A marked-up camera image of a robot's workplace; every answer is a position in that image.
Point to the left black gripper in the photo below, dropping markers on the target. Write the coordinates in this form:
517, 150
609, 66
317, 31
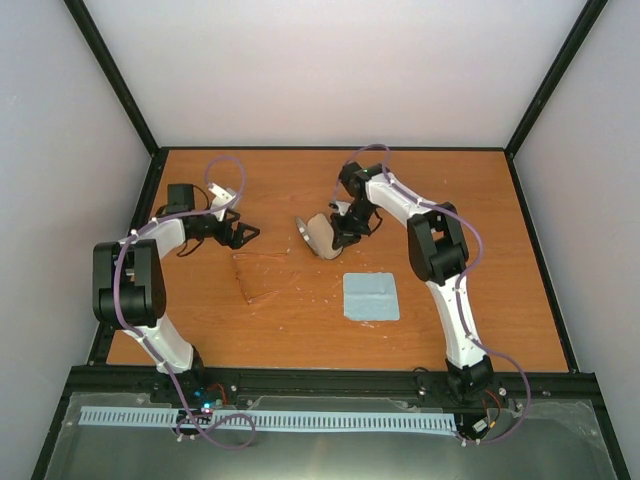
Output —
235, 242

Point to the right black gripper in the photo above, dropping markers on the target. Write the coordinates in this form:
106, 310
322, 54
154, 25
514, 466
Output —
346, 236

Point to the brown fabric sunglasses pouch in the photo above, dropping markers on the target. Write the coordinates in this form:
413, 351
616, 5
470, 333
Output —
318, 234

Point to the light blue cleaning cloth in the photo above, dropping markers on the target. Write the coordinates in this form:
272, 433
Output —
370, 297

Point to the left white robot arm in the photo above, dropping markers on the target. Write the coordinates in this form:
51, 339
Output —
128, 288

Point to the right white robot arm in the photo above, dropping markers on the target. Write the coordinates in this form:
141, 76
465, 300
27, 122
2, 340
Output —
438, 256

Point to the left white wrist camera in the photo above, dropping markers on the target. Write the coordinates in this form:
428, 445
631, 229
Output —
222, 200

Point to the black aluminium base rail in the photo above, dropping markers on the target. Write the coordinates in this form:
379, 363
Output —
237, 386

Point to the light blue slotted cable duct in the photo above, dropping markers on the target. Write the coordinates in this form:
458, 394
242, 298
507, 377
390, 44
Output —
271, 421

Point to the black left frame post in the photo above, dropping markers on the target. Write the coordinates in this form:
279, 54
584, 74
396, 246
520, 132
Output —
100, 51

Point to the black frame post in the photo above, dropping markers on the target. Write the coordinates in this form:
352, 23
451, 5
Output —
100, 51
573, 42

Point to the black right frame post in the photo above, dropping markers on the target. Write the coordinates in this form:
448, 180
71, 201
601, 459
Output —
573, 42

